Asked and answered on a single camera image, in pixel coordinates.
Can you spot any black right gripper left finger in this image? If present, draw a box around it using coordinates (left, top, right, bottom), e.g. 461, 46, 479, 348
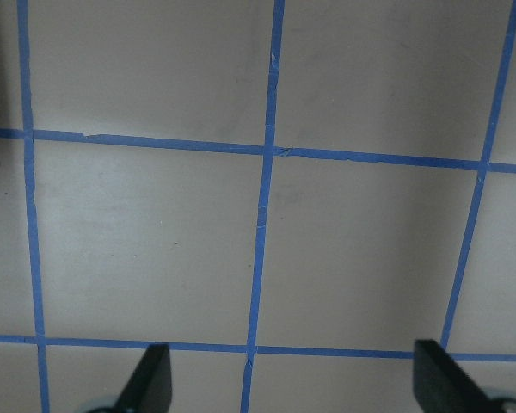
114, 344, 173, 412

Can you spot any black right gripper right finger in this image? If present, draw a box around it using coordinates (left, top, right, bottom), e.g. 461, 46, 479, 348
414, 339, 514, 413

